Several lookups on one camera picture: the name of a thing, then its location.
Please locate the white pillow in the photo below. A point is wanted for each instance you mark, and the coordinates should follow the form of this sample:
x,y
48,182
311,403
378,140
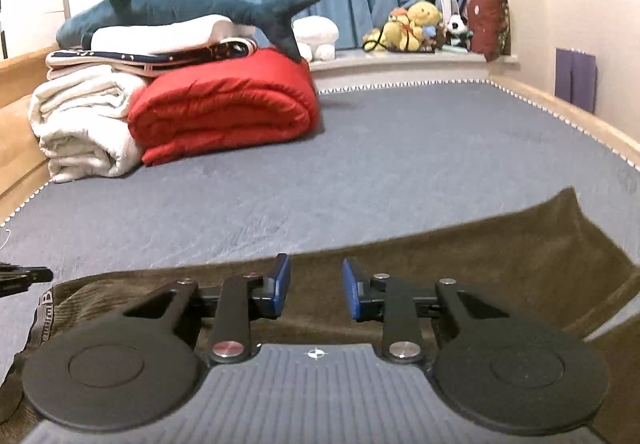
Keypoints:
x,y
160,36

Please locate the yellow bear plush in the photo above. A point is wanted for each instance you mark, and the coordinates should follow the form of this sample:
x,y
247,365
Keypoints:
x,y
400,31

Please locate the dark star print blanket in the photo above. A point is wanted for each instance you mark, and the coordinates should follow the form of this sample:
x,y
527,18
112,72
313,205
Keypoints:
x,y
150,56

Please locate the pale pink folded sheet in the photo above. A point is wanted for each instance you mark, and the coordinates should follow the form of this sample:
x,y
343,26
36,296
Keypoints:
x,y
75,70

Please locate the white folded quilt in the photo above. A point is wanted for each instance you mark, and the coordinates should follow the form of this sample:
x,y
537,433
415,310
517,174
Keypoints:
x,y
80,124

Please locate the blue shark plush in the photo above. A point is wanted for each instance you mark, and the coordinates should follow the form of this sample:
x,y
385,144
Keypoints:
x,y
165,6

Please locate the red folded quilt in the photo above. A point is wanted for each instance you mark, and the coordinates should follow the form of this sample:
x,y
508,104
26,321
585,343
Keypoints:
x,y
225,109

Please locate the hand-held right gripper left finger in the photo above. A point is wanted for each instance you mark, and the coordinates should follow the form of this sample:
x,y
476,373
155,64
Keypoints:
x,y
279,286

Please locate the grey quilted bed mattress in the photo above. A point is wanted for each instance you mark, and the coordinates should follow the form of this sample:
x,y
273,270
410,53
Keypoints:
x,y
400,164

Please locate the grey small backpack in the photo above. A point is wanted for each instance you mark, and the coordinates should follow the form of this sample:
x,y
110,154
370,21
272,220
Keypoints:
x,y
447,4

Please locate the dark red cushion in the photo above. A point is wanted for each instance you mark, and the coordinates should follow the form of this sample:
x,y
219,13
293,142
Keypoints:
x,y
487,21

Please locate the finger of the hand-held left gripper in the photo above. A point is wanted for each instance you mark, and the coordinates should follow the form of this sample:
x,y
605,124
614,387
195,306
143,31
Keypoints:
x,y
27,276

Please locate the panda plush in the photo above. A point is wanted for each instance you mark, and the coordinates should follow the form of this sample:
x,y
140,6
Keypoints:
x,y
457,26

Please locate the purple cloth on wall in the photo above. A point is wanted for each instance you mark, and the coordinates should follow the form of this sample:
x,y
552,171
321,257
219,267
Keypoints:
x,y
575,81

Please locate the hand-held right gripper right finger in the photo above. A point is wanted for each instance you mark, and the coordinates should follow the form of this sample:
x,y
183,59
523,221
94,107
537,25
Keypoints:
x,y
352,291

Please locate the white plush toy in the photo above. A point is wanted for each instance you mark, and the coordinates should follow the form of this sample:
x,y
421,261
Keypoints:
x,y
317,36

